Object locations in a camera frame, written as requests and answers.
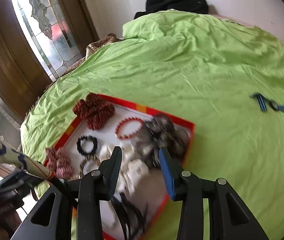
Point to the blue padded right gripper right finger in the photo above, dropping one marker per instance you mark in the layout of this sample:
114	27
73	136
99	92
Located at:
171	170

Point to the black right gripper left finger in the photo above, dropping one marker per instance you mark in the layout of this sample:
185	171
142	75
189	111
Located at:
110	169

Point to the white polka dot scrunchie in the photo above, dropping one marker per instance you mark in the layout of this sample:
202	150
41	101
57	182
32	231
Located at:
132	171

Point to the black sheer scrunchie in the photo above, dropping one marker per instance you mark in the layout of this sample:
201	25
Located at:
158	133

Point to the red polka dot scrunchie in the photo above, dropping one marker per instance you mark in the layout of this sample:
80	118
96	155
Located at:
94	110

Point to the white patterned sleeve forearm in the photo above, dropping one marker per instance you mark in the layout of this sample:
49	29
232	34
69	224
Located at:
10	156

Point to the red cardboard tray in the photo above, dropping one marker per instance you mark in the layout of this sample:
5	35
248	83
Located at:
87	149

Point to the red plaid scrunchie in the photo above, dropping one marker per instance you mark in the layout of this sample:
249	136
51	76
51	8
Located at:
59	162

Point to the black hair claw clip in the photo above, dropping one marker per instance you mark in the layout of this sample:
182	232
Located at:
132	220

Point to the green bed sheet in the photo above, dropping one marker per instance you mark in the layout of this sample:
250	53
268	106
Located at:
201	69

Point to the brown knitted blanket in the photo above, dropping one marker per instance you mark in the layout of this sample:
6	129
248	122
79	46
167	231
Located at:
91	49

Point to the black clothing pile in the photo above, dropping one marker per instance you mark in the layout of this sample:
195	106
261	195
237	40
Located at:
195	6

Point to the stained glass window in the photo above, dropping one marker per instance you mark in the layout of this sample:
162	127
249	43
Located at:
46	29

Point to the blue striped strap watch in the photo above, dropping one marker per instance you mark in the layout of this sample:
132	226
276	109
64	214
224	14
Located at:
263	102

